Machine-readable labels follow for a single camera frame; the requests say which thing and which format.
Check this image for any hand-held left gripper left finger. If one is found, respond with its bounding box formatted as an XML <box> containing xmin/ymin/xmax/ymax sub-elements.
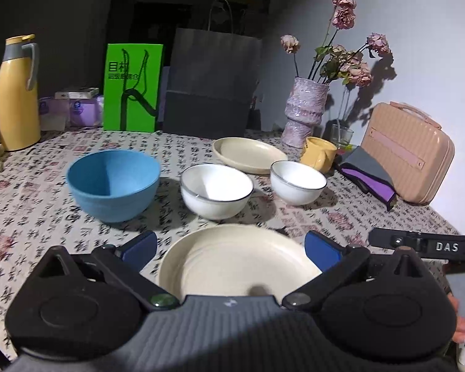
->
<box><xmin>31</xmin><ymin>230</ymin><xmax>181</xmax><ymax>312</ymax></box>

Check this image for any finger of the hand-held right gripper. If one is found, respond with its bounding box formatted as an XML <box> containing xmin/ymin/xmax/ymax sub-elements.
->
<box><xmin>368</xmin><ymin>227</ymin><xmax>425</xmax><ymax>249</ymax></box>

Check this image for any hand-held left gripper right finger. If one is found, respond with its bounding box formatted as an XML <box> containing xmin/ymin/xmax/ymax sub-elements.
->
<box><xmin>281</xmin><ymin>230</ymin><xmax>435</xmax><ymax>312</ymax></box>

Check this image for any blue bowl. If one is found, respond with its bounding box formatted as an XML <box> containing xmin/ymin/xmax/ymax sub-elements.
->
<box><xmin>67</xmin><ymin>149</ymin><xmax>161</xmax><ymax>223</ymax></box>

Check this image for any white bowl with dark rim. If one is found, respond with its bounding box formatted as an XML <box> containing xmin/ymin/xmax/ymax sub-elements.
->
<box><xmin>180</xmin><ymin>164</ymin><xmax>254</xmax><ymax>221</ymax></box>
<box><xmin>270</xmin><ymin>161</ymin><xmax>328</xmax><ymax>206</ymax></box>

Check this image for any large cream plate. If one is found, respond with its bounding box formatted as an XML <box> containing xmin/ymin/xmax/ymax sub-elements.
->
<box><xmin>157</xmin><ymin>224</ymin><xmax>324</xmax><ymax>303</ymax></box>

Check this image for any person's right hand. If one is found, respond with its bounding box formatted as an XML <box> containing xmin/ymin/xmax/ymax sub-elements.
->
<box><xmin>447</xmin><ymin>294</ymin><xmax>465</xmax><ymax>345</ymax></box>

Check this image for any grey and purple pouch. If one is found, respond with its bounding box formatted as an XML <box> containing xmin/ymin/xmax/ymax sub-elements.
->
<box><xmin>335</xmin><ymin>145</ymin><xmax>398</xmax><ymax>212</ymax></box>

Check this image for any small pink suitcase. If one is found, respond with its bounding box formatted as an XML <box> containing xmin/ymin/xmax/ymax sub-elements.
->
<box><xmin>361</xmin><ymin>101</ymin><xmax>456</xmax><ymax>205</ymax></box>

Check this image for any yellow mug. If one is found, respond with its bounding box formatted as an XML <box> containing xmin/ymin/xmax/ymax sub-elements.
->
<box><xmin>299</xmin><ymin>136</ymin><xmax>338</xmax><ymax>173</ymax></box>

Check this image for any calligraphy print tablecloth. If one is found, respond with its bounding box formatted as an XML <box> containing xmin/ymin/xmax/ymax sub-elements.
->
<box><xmin>0</xmin><ymin>128</ymin><xmax>462</xmax><ymax>361</ymax></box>

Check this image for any clear drinking glass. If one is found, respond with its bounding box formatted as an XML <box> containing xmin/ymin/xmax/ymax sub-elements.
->
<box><xmin>330</xmin><ymin>124</ymin><xmax>354</xmax><ymax>150</ymax></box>

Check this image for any green paper bag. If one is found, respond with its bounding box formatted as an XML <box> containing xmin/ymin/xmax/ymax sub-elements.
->
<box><xmin>103</xmin><ymin>43</ymin><xmax>164</xmax><ymax>132</ymax></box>

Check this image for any pink textured vase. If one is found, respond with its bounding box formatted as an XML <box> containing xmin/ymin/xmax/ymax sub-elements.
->
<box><xmin>282</xmin><ymin>77</ymin><xmax>330</xmax><ymax>148</ymax></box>

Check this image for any white paper tissue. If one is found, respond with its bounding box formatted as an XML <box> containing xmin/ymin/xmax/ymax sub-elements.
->
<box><xmin>42</xmin><ymin>114</ymin><xmax>68</xmax><ymax>131</ymax></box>

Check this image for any small dark bag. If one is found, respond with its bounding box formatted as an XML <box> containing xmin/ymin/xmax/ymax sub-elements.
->
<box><xmin>246</xmin><ymin>97</ymin><xmax>262</xmax><ymax>130</ymax></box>

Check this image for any flat white box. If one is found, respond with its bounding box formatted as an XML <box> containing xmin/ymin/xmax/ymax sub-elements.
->
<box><xmin>55</xmin><ymin>87</ymin><xmax>100</xmax><ymax>100</ymax></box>

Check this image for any dark grey paper bag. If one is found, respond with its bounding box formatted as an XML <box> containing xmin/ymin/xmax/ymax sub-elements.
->
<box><xmin>163</xmin><ymin>0</ymin><xmax>263</xmax><ymax>140</ymax></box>

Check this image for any yellow thermos jug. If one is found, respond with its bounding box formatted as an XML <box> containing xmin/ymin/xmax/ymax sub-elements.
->
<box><xmin>0</xmin><ymin>34</ymin><xmax>41</xmax><ymax>152</ymax></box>

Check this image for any bunch of dried pink roses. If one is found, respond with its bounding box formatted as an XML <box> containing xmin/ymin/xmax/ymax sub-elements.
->
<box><xmin>280</xmin><ymin>0</ymin><xmax>392</xmax><ymax>88</ymax></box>

